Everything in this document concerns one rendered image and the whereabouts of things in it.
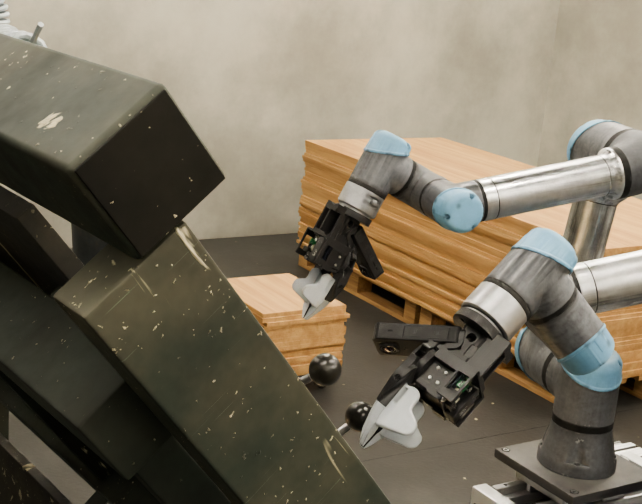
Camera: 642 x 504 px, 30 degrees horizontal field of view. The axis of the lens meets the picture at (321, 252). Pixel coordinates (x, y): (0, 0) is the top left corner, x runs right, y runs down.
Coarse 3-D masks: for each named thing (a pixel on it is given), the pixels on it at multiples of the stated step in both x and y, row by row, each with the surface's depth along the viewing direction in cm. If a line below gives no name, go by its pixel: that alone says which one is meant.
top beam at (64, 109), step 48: (0, 48) 109; (48, 48) 104; (0, 96) 101; (48, 96) 96; (96, 96) 92; (144, 96) 88; (0, 144) 96; (48, 144) 90; (96, 144) 86; (144, 144) 88; (192, 144) 91; (48, 192) 97; (96, 192) 87; (144, 192) 89; (192, 192) 92; (144, 240) 90
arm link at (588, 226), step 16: (592, 128) 227; (608, 128) 223; (624, 128) 221; (576, 144) 228; (592, 144) 224; (608, 144) 219; (576, 208) 228; (592, 208) 226; (608, 208) 227; (576, 224) 228; (592, 224) 227; (608, 224) 228; (576, 240) 228; (592, 240) 228; (592, 256) 228; (528, 336) 236; (528, 352) 235; (544, 352) 231; (528, 368) 235
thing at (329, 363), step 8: (312, 360) 135; (320, 360) 134; (328, 360) 134; (336, 360) 135; (312, 368) 135; (320, 368) 134; (328, 368) 134; (336, 368) 135; (304, 376) 136; (312, 376) 135; (320, 376) 134; (328, 376) 134; (336, 376) 135; (304, 384) 136; (320, 384) 135; (328, 384) 135
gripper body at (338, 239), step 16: (336, 208) 209; (320, 224) 212; (336, 224) 209; (352, 224) 212; (368, 224) 212; (320, 240) 209; (336, 240) 211; (352, 240) 212; (304, 256) 212; (320, 256) 209; (336, 256) 210; (352, 256) 211; (336, 272) 212
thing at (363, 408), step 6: (354, 402) 145; (360, 402) 145; (366, 402) 145; (348, 408) 145; (354, 408) 144; (360, 408) 144; (366, 408) 144; (348, 414) 144; (354, 414) 144; (360, 414) 144; (366, 414) 144; (348, 420) 144; (354, 420) 144; (360, 420) 143; (342, 426) 145; (348, 426) 145; (354, 426) 144; (360, 426) 144; (342, 432) 145
